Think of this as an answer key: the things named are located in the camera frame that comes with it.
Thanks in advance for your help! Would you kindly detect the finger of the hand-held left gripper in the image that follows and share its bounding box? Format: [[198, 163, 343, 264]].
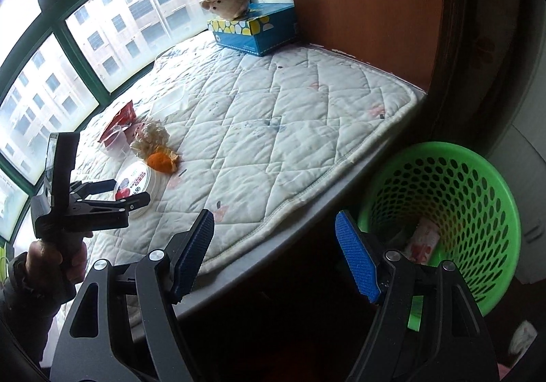
[[69, 178, 118, 200], [83, 191, 151, 215]]

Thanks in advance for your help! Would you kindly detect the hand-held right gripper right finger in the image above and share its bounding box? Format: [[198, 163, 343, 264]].
[[334, 210, 500, 382]]

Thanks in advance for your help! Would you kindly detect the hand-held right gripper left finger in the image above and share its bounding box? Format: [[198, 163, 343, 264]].
[[50, 208, 216, 382]]

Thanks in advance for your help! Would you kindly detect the round strawberry print lid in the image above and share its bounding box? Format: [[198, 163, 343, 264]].
[[114, 158, 163, 216]]

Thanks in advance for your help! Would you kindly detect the clear plastic cup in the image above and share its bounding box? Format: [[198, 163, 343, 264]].
[[102, 130, 131, 158]]

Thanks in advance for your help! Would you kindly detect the orange peel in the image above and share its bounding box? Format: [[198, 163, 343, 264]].
[[147, 150, 180, 173]]

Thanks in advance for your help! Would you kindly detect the pink snack packet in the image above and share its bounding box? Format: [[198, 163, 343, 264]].
[[403, 217, 440, 263]]

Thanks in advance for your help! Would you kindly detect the clear wrapper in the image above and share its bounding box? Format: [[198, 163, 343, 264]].
[[130, 121, 169, 152]]

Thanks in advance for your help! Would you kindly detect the red snack wrapper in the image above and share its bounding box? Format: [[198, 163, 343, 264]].
[[99, 102, 136, 141]]

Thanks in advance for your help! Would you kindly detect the clear rectangular plastic box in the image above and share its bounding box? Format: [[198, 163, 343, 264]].
[[150, 85, 188, 116]]

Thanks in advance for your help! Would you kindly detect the green plastic basket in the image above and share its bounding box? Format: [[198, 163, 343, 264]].
[[357, 142, 522, 331]]

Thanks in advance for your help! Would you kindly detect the person's left forearm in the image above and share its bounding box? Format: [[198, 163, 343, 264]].
[[0, 256, 77, 370]]

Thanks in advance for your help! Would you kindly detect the person's left hand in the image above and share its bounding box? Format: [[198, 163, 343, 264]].
[[26, 232, 88, 293]]

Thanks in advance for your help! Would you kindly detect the white quilted mat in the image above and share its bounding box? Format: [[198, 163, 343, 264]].
[[51, 34, 419, 323]]

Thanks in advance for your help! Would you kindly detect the beige apartment building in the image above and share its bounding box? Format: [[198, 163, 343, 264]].
[[0, 0, 214, 178]]

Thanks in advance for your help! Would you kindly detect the white crumpled cloth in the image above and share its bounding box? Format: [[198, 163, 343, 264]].
[[509, 319, 539, 356]]

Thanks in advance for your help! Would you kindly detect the blue yellow tissue box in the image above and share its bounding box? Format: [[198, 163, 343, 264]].
[[207, 2, 298, 57]]

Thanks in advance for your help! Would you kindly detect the beige plush toy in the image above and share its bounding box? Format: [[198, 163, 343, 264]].
[[201, 0, 250, 20]]

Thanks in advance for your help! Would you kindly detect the brown wooden cabinet panel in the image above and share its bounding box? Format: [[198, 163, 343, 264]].
[[277, 0, 446, 93]]

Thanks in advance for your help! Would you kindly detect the green window frame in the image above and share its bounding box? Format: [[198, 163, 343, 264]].
[[0, 0, 257, 242]]

